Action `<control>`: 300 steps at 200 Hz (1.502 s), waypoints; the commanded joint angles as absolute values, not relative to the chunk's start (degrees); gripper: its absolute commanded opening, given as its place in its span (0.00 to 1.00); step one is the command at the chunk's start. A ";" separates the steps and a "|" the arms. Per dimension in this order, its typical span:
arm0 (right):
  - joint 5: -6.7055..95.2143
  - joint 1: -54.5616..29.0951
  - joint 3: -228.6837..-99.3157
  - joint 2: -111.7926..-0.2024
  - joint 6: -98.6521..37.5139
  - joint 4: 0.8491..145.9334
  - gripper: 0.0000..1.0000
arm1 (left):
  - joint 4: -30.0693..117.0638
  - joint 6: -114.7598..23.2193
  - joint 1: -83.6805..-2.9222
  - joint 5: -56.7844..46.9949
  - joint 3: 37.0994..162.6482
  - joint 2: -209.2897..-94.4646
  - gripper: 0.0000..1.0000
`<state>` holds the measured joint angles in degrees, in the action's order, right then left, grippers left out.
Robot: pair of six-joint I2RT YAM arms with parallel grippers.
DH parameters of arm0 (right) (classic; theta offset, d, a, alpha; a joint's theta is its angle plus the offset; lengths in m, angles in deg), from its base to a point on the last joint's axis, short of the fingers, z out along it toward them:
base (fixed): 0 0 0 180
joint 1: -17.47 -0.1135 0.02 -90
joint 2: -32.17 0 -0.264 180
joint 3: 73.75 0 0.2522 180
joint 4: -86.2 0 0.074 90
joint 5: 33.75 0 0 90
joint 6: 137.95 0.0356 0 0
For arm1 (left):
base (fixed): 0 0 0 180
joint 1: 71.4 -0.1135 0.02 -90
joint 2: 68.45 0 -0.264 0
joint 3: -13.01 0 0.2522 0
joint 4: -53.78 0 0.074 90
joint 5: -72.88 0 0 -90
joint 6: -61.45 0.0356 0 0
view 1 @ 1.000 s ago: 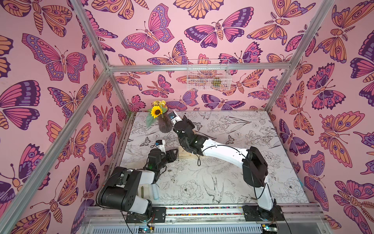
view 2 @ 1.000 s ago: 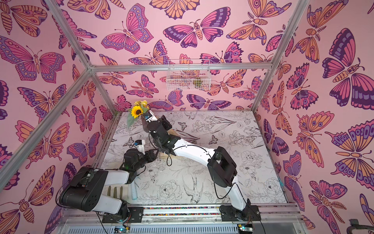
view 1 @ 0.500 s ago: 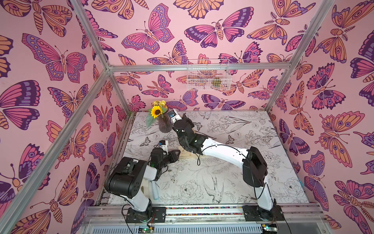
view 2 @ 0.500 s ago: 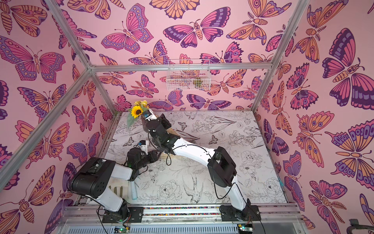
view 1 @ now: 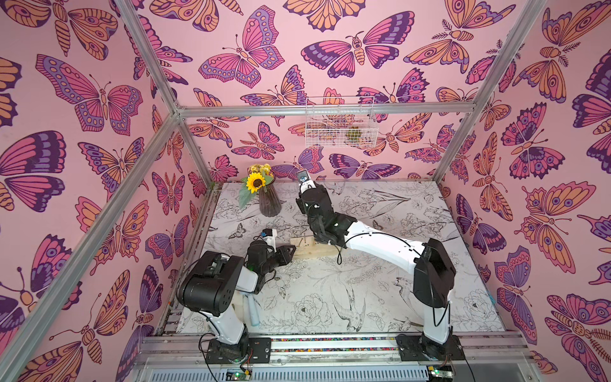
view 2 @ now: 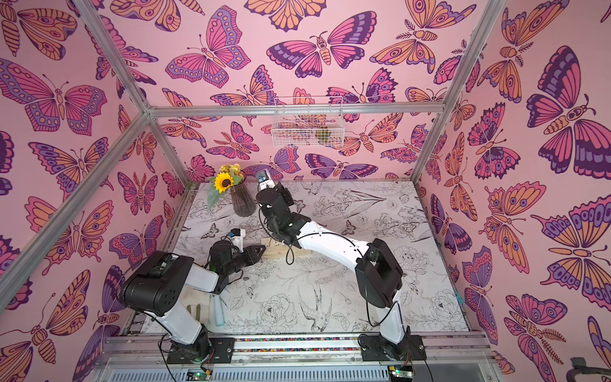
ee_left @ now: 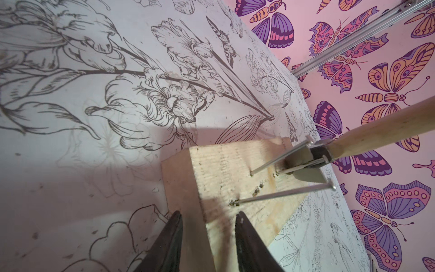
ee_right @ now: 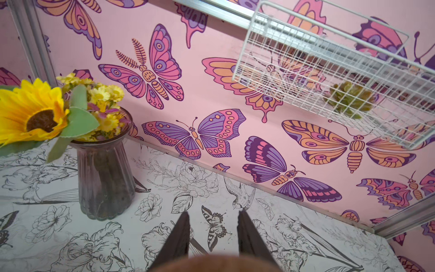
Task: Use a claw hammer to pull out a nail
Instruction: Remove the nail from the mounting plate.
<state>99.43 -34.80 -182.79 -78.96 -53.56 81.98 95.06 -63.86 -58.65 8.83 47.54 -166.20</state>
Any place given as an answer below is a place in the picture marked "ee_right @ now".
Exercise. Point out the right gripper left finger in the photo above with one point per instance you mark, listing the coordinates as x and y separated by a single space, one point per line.
177 244

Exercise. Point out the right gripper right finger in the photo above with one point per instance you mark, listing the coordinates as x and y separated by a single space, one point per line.
250 241

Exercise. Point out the dark glass vase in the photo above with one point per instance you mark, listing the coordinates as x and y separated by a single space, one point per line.
106 183

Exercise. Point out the green plant in basket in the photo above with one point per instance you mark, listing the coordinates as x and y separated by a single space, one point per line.
350 99

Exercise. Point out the artificial sunflower bouquet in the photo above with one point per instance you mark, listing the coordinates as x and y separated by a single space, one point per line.
81 110

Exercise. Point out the white wire basket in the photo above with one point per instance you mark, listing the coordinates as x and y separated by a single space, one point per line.
296 59

